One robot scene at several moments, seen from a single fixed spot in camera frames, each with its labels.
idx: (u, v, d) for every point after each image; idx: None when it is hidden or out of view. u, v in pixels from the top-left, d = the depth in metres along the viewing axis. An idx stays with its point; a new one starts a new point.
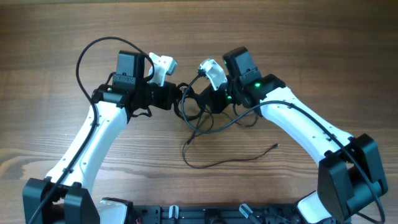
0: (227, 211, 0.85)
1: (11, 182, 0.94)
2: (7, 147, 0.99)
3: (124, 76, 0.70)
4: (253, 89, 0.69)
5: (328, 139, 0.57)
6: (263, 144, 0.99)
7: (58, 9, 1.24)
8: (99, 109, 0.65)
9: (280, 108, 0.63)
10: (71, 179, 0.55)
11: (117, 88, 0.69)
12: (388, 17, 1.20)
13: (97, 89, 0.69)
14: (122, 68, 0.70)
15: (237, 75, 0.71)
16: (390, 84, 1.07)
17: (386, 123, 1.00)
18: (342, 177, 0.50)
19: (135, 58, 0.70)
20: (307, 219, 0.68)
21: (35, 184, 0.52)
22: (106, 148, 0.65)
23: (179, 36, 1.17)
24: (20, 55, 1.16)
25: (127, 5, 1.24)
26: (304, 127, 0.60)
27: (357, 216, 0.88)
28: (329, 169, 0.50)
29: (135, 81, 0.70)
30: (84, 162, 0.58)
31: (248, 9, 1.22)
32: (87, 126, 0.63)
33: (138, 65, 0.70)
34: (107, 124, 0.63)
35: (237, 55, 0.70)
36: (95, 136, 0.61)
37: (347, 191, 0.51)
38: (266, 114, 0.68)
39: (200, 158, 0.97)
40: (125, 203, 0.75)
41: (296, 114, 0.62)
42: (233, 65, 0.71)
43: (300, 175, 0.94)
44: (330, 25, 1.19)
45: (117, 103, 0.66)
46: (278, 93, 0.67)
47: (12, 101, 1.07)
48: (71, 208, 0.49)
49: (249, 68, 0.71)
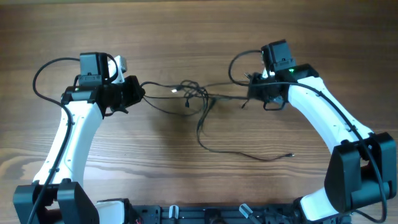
0: (227, 211, 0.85)
1: (11, 182, 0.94)
2: (7, 147, 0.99)
3: (90, 76, 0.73)
4: (285, 74, 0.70)
5: (347, 130, 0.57)
6: (263, 144, 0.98)
7: (58, 10, 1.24)
8: (69, 109, 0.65)
9: (307, 94, 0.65)
10: (60, 177, 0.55)
11: (84, 87, 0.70)
12: (388, 17, 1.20)
13: (64, 91, 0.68)
14: (86, 69, 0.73)
15: (272, 62, 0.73)
16: (390, 84, 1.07)
17: (386, 123, 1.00)
18: (353, 166, 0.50)
19: (97, 56, 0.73)
20: (307, 217, 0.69)
21: (25, 190, 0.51)
22: (89, 145, 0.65)
23: (179, 36, 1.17)
24: (20, 55, 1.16)
25: (127, 5, 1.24)
26: (326, 114, 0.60)
27: (357, 216, 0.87)
28: (341, 155, 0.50)
29: (101, 78, 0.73)
30: (69, 159, 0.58)
31: (248, 9, 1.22)
32: (63, 127, 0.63)
33: (101, 63, 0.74)
34: (83, 121, 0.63)
35: (275, 45, 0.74)
36: (73, 134, 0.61)
37: (354, 183, 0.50)
38: (293, 99, 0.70)
39: (199, 158, 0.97)
40: (122, 201, 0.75)
41: (323, 102, 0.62)
42: (269, 53, 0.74)
43: (300, 175, 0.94)
44: (330, 25, 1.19)
45: (87, 99, 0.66)
46: (310, 81, 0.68)
47: (12, 101, 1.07)
48: (65, 202, 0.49)
49: (284, 58, 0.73)
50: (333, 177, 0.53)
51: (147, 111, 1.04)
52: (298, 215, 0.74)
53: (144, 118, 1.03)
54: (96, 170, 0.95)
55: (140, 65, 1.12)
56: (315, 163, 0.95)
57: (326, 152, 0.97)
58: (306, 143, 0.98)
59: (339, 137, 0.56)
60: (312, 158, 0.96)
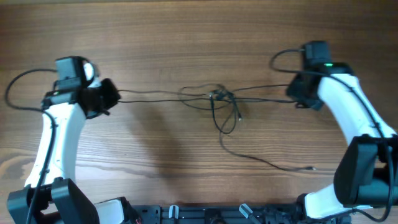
0: (227, 211, 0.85)
1: (12, 182, 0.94)
2: (7, 147, 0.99)
3: (68, 79, 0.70)
4: (321, 68, 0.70)
5: (372, 126, 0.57)
6: (263, 144, 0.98)
7: (58, 10, 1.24)
8: (51, 112, 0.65)
9: (339, 87, 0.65)
10: (51, 177, 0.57)
11: (63, 90, 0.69)
12: (388, 17, 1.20)
13: (44, 97, 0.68)
14: (63, 73, 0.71)
15: (310, 58, 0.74)
16: (390, 84, 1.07)
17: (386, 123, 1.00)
18: (369, 158, 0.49)
19: (74, 60, 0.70)
20: (308, 213, 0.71)
21: (17, 195, 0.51)
22: (76, 143, 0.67)
23: (179, 36, 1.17)
24: (20, 55, 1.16)
25: (127, 5, 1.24)
26: (353, 108, 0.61)
27: (357, 216, 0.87)
28: (359, 145, 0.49)
29: (80, 80, 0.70)
30: (58, 160, 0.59)
31: (249, 9, 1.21)
32: (47, 130, 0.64)
33: (78, 66, 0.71)
34: (66, 121, 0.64)
35: (315, 43, 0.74)
36: (57, 135, 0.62)
37: (363, 177, 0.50)
38: (324, 91, 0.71)
39: (200, 158, 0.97)
40: (119, 200, 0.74)
41: (352, 98, 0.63)
42: (308, 51, 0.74)
43: (300, 175, 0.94)
44: (330, 25, 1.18)
45: (68, 101, 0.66)
46: (346, 77, 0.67)
47: (12, 101, 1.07)
48: (60, 199, 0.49)
49: (323, 56, 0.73)
50: (344, 167, 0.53)
51: (147, 111, 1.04)
52: (298, 210, 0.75)
53: (145, 118, 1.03)
54: (96, 170, 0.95)
55: (140, 65, 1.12)
56: (315, 163, 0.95)
57: (326, 152, 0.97)
58: (306, 143, 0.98)
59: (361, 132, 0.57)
60: (313, 158, 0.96)
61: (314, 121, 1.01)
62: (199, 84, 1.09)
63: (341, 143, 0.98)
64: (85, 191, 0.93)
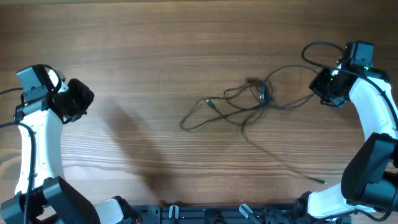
0: (227, 211, 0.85)
1: (11, 182, 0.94)
2: (6, 147, 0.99)
3: (35, 89, 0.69)
4: (358, 70, 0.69)
5: (393, 128, 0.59)
6: (263, 144, 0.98)
7: (58, 10, 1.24)
8: (25, 123, 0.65)
9: (369, 88, 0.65)
10: (41, 178, 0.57)
11: (33, 101, 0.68)
12: (388, 17, 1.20)
13: (15, 109, 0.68)
14: (28, 84, 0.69)
15: (351, 57, 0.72)
16: (390, 84, 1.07)
17: None
18: (383, 154, 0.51)
19: (33, 68, 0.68)
20: (309, 211, 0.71)
21: (8, 205, 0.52)
22: (58, 144, 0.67)
23: (179, 36, 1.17)
24: (20, 55, 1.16)
25: (127, 5, 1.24)
26: (378, 109, 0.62)
27: (357, 216, 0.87)
28: (377, 138, 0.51)
29: (47, 88, 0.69)
30: (43, 162, 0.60)
31: (248, 9, 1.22)
32: (25, 138, 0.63)
33: (40, 74, 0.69)
34: (43, 127, 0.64)
35: (361, 43, 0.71)
36: (38, 142, 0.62)
37: (374, 172, 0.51)
38: (350, 87, 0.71)
39: (200, 158, 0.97)
40: (115, 199, 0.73)
41: (380, 100, 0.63)
42: (351, 49, 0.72)
43: (300, 175, 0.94)
44: (330, 25, 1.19)
45: (40, 108, 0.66)
46: (377, 80, 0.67)
47: (12, 101, 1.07)
48: (54, 197, 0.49)
49: (364, 58, 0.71)
50: (356, 162, 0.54)
51: (147, 111, 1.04)
52: (300, 206, 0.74)
53: (146, 119, 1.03)
54: (95, 170, 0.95)
55: (140, 65, 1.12)
56: (316, 163, 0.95)
57: (326, 152, 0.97)
58: (306, 143, 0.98)
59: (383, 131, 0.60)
60: (313, 158, 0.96)
61: (314, 121, 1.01)
62: (199, 84, 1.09)
63: (341, 143, 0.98)
64: (84, 191, 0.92)
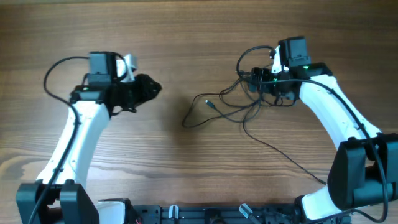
0: (227, 211, 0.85)
1: (11, 182, 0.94)
2: (7, 147, 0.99)
3: (99, 75, 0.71)
4: (300, 70, 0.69)
5: (356, 128, 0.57)
6: (263, 144, 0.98)
7: (58, 10, 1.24)
8: (77, 109, 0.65)
9: (319, 91, 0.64)
10: (64, 178, 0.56)
11: (93, 86, 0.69)
12: (388, 17, 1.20)
13: (73, 90, 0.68)
14: (95, 68, 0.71)
15: (288, 58, 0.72)
16: (390, 84, 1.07)
17: (385, 123, 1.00)
18: (358, 162, 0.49)
19: (106, 55, 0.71)
20: (306, 216, 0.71)
21: (27, 188, 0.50)
22: (93, 146, 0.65)
23: (179, 36, 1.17)
24: (20, 55, 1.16)
25: (127, 5, 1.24)
26: (336, 111, 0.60)
27: (357, 216, 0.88)
28: (346, 150, 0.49)
29: (111, 78, 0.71)
30: (73, 160, 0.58)
31: (248, 9, 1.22)
32: (69, 126, 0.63)
33: (110, 63, 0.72)
34: (89, 121, 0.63)
35: (293, 40, 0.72)
36: (79, 135, 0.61)
37: (355, 180, 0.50)
38: (304, 95, 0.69)
39: (201, 158, 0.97)
40: (123, 202, 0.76)
41: (334, 100, 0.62)
42: (286, 48, 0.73)
43: (300, 175, 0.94)
44: (330, 25, 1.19)
45: (96, 99, 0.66)
46: (323, 78, 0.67)
47: (12, 101, 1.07)
48: (68, 203, 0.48)
49: (300, 54, 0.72)
50: (336, 173, 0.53)
51: (147, 111, 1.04)
52: (297, 213, 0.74)
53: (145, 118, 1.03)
54: (96, 170, 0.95)
55: (139, 65, 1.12)
56: (315, 163, 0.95)
57: (326, 152, 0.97)
58: (306, 144, 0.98)
59: (347, 135, 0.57)
60: (312, 158, 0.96)
61: (314, 121, 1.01)
62: (199, 84, 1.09)
63: None
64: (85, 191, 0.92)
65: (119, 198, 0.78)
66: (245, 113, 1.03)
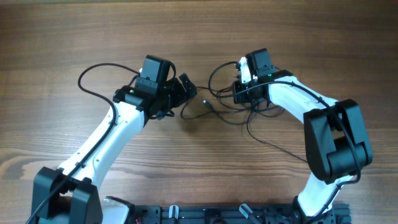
0: (227, 211, 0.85)
1: (11, 182, 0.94)
2: (7, 147, 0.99)
3: (148, 81, 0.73)
4: (265, 78, 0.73)
5: (316, 102, 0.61)
6: (263, 144, 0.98)
7: (58, 10, 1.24)
8: (119, 109, 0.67)
9: (280, 86, 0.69)
10: (83, 175, 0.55)
11: (139, 91, 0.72)
12: (388, 17, 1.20)
13: (120, 89, 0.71)
14: (147, 73, 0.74)
15: (255, 69, 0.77)
16: (390, 84, 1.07)
17: (386, 124, 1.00)
18: (323, 127, 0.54)
19: (161, 63, 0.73)
20: (306, 214, 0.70)
21: (47, 174, 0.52)
22: (117, 152, 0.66)
23: (179, 36, 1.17)
24: (20, 55, 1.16)
25: (127, 5, 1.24)
26: (296, 96, 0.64)
27: (357, 216, 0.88)
28: (310, 120, 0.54)
29: (157, 86, 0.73)
30: (97, 159, 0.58)
31: (248, 9, 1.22)
32: (105, 124, 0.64)
33: (162, 71, 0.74)
34: (124, 124, 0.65)
35: (257, 53, 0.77)
36: (112, 134, 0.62)
37: (326, 145, 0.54)
38: (273, 96, 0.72)
39: (209, 161, 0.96)
40: (128, 206, 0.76)
41: (295, 89, 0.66)
42: (253, 61, 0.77)
43: (300, 175, 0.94)
44: (330, 25, 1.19)
45: (137, 106, 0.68)
46: (283, 75, 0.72)
47: (12, 101, 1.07)
48: (79, 203, 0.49)
49: (265, 65, 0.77)
50: (310, 145, 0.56)
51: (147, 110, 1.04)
52: (298, 216, 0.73)
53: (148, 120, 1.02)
54: None
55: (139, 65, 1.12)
56: None
57: None
58: None
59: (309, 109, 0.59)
60: None
61: None
62: (199, 84, 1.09)
63: None
64: None
65: (125, 201, 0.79)
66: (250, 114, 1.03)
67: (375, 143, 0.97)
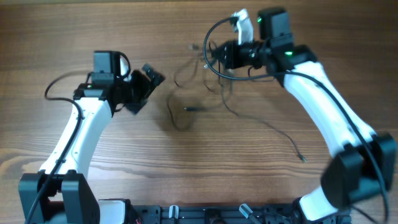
0: (227, 211, 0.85)
1: (11, 182, 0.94)
2: (7, 147, 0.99)
3: (102, 74, 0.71)
4: (282, 55, 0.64)
5: (349, 129, 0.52)
6: (263, 144, 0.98)
7: (58, 10, 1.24)
8: (80, 104, 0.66)
9: (305, 83, 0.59)
10: (66, 168, 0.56)
11: (97, 84, 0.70)
12: (388, 17, 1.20)
13: (77, 88, 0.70)
14: (98, 66, 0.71)
15: (269, 36, 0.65)
16: (390, 83, 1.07)
17: (387, 123, 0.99)
18: (356, 171, 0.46)
19: (111, 55, 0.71)
20: (306, 217, 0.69)
21: (30, 178, 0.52)
22: (94, 144, 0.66)
23: (179, 36, 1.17)
24: (20, 55, 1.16)
25: (127, 5, 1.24)
26: (326, 109, 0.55)
27: (357, 216, 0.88)
28: (343, 162, 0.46)
29: (113, 77, 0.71)
30: (76, 152, 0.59)
31: (248, 9, 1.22)
32: (72, 120, 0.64)
33: (114, 63, 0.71)
34: (92, 116, 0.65)
35: (275, 14, 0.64)
36: (83, 128, 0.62)
37: (352, 188, 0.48)
38: (291, 86, 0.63)
39: (199, 158, 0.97)
40: (124, 201, 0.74)
41: (323, 94, 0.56)
42: (268, 24, 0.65)
43: (300, 175, 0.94)
44: (330, 25, 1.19)
45: (99, 96, 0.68)
46: (307, 66, 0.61)
47: (12, 101, 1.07)
48: (69, 193, 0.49)
49: (282, 32, 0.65)
50: (332, 177, 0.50)
51: (148, 111, 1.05)
52: (297, 216, 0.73)
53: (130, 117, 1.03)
54: (95, 170, 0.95)
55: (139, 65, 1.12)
56: (316, 163, 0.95)
57: (326, 152, 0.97)
58: (306, 144, 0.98)
59: (339, 138, 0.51)
60: (313, 158, 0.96)
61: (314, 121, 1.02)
62: (199, 84, 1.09)
63: None
64: None
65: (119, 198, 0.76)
66: (249, 114, 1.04)
67: None
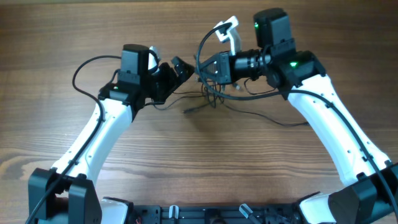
0: (227, 211, 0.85)
1: (11, 182, 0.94)
2: (7, 147, 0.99)
3: (129, 74, 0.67)
4: (287, 65, 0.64)
5: (364, 158, 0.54)
6: (264, 144, 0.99)
7: (58, 10, 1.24)
8: (104, 105, 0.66)
9: (316, 103, 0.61)
10: (77, 172, 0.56)
11: (124, 86, 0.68)
12: (387, 17, 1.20)
13: (104, 87, 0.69)
14: (125, 65, 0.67)
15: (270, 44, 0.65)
16: (390, 84, 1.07)
17: (386, 123, 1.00)
18: (369, 202, 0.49)
19: (139, 55, 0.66)
20: (308, 220, 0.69)
21: (41, 175, 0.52)
22: (108, 148, 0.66)
23: (179, 36, 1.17)
24: (20, 55, 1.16)
25: (127, 5, 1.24)
26: (340, 136, 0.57)
27: None
28: (358, 195, 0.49)
29: (140, 79, 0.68)
30: (89, 155, 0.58)
31: (248, 9, 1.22)
32: (92, 121, 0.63)
33: (141, 63, 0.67)
34: (113, 120, 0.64)
35: (274, 19, 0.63)
36: (101, 131, 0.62)
37: (364, 216, 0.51)
38: (299, 104, 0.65)
39: (199, 158, 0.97)
40: (127, 203, 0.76)
41: (336, 118, 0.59)
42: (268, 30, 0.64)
43: (300, 175, 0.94)
44: (330, 25, 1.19)
45: (123, 101, 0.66)
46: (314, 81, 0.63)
47: (12, 101, 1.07)
48: (75, 198, 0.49)
49: (283, 38, 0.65)
50: (342, 203, 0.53)
51: (147, 111, 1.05)
52: (298, 218, 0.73)
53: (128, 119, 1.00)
54: None
55: None
56: (315, 163, 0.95)
57: (326, 152, 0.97)
58: (306, 144, 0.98)
59: (353, 167, 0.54)
60: (313, 158, 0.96)
61: None
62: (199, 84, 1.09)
63: None
64: None
65: (123, 200, 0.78)
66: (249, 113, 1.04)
67: (376, 143, 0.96)
